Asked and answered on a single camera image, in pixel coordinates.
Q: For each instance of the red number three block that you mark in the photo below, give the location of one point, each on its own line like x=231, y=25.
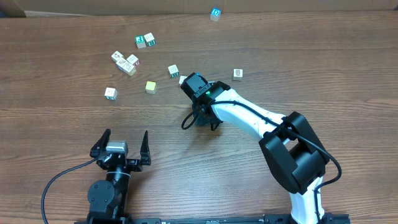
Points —
x=182, y=78

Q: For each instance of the yellow side cluster block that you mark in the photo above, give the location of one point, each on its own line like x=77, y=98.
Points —
x=129, y=68

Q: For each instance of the plain picture block left cluster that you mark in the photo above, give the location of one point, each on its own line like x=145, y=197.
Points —
x=116, y=56

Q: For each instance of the green R centre block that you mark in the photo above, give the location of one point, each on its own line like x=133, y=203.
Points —
x=173, y=70

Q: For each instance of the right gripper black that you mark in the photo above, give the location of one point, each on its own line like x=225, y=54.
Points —
x=201, y=120

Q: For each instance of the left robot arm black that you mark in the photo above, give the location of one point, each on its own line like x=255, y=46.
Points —
x=108, y=197

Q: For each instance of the green top letter block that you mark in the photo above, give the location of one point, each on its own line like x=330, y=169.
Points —
x=140, y=41

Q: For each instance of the green J letter block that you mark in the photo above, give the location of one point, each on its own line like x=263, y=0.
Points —
x=110, y=93

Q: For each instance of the red side cluster block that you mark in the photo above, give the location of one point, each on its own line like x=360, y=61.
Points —
x=133, y=60

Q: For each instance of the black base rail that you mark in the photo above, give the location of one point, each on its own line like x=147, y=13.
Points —
x=265, y=219

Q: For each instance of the blue side cluster block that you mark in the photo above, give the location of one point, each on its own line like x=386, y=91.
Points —
x=120, y=63

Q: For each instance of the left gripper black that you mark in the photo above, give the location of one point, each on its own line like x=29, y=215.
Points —
x=135, y=163

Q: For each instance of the wooden number two block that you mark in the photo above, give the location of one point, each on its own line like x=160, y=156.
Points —
x=237, y=74

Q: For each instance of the blue letter block far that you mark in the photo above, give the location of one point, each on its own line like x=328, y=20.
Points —
x=215, y=14

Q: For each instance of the yellow top number seven block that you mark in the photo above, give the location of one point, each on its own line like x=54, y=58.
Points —
x=151, y=87

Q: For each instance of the green R side block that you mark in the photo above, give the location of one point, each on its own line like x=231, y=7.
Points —
x=149, y=39

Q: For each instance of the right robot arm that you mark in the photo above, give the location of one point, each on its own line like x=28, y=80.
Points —
x=294, y=154

